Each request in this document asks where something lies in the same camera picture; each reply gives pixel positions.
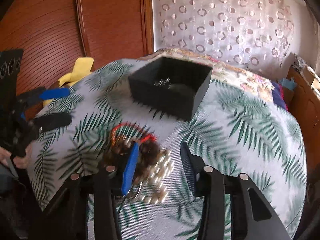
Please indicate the blue cloth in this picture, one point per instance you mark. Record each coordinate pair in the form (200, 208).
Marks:
(289, 84)

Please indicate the black camera box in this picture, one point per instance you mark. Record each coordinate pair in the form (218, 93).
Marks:
(10, 63)

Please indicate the floral quilt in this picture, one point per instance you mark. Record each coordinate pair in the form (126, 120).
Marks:
(240, 78)

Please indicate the palm leaf print bedspread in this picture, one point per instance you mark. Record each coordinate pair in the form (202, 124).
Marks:
(233, 131)

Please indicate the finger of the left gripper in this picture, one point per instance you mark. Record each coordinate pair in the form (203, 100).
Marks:
(41, 94)
(52, 121)

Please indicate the jewelry inside box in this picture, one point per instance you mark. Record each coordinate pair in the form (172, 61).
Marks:
(164, 83)

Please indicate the person's left hand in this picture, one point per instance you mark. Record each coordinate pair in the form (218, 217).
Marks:
(20, 162)

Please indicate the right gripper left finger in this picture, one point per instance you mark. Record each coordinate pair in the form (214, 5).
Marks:
(113, 181)

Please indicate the wooden wardrobe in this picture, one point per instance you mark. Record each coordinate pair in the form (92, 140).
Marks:
(54, 33)

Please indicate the wooden side cabinet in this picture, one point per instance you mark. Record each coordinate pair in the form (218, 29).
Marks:
(304, 106)

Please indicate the black square jewelry box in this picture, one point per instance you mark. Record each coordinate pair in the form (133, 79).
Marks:
(190, 84)

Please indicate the yellow plush toy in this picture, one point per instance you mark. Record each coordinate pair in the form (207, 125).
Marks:
(82, 68)

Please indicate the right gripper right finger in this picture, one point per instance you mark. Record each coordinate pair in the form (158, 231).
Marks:
(207, 182)

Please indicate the white circle pattern curtain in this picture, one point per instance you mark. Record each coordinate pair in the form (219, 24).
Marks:
(259, 35)

